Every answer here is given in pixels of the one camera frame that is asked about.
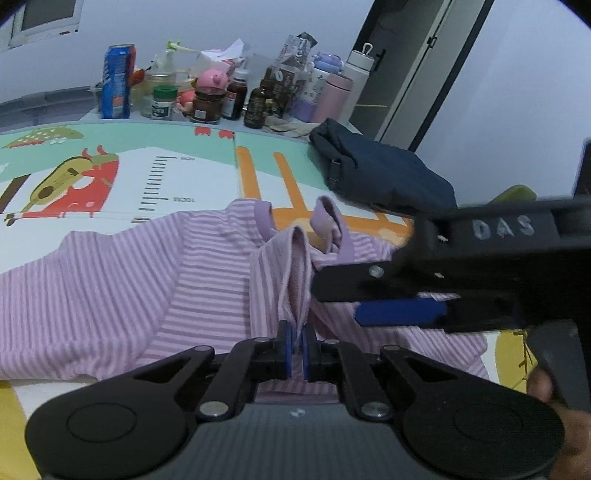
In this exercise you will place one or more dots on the small pink toy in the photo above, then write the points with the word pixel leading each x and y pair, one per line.
pixel 186 102

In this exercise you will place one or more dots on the green chair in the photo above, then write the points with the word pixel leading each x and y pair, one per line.
pixel 515 193

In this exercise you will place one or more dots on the blue snack can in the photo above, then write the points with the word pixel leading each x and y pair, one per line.
pixel 117 83

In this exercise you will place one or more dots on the person's right hand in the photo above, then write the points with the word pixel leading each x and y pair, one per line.
pixel 579 438

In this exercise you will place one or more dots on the clear glass jar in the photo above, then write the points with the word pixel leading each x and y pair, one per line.
pixel 159 76

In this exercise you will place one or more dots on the green and yellow toy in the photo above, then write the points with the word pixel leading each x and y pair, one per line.
pixel 175 48

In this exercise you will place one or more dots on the purple striped shirt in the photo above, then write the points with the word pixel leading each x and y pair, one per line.
pixel 115 286

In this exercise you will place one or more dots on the dark printed coffee bag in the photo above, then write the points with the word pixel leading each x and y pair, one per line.
pixel 293 69

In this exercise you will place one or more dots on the brown dropper bottle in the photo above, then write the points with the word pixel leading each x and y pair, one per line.
pixel 259 104

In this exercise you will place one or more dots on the thin wooden stick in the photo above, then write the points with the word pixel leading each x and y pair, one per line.
pixel 371 106

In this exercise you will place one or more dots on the green-lid white bottle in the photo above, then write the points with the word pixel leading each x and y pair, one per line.
pixel 164 104

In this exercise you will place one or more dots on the pink pig toy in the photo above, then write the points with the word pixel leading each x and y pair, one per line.
pixel 213 77

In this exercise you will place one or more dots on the colourful cartoon play mat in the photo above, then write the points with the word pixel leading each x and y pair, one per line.
pixel 184 180

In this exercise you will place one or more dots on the tissue box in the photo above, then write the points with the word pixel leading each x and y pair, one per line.
pixel 221 55

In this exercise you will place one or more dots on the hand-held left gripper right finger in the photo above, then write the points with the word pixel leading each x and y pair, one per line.
pixel 305 355

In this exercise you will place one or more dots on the dark brown jar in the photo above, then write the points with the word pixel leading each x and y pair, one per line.
pixel 207 108

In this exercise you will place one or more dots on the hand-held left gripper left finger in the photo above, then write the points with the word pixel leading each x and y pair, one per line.
pixel 286 350

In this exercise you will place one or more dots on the pink tumbler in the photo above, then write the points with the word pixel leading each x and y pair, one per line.
pixel 334 99

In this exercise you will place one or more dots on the brown bottle with red label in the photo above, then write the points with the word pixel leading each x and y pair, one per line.
pixel 235 97

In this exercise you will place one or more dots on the purple kids water bottle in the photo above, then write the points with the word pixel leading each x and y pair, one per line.
pixel 318 69

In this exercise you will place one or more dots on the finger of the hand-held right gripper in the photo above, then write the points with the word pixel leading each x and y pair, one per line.
pixel 397 313
pixel 351 284

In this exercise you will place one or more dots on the beige cloth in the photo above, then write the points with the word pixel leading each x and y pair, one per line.
pixel 288 127

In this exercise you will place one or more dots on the folded navy pants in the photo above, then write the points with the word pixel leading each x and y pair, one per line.
pixel 383 170

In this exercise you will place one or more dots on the dark door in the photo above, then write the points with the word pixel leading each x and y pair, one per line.
pixel 401 41

